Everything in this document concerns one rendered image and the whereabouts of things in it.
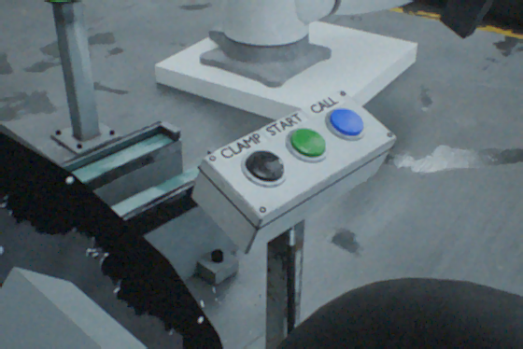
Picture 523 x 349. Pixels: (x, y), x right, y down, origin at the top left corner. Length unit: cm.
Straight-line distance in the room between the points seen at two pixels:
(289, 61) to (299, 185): 70
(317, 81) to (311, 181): 68
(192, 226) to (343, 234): 21
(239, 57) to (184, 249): 51
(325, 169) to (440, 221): 42
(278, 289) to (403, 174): 43
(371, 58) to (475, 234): 49
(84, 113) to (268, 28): 34
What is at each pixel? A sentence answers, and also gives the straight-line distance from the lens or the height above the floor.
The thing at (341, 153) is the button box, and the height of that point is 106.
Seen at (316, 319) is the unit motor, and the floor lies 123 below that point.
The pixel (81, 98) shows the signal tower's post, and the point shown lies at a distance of 109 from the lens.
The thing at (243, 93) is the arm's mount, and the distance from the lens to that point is 118.
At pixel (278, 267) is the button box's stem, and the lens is 65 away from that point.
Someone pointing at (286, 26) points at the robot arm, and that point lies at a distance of 120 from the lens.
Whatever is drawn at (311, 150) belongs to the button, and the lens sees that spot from 56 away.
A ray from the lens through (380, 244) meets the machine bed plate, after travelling 90.
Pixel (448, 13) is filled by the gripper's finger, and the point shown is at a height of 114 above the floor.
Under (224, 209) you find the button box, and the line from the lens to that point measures 54.
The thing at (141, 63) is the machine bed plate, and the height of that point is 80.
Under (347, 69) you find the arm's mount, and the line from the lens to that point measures 127.
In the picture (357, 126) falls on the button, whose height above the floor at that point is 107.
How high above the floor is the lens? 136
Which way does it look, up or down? 33 degrees down
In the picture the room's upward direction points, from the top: 1 degrees clockwise
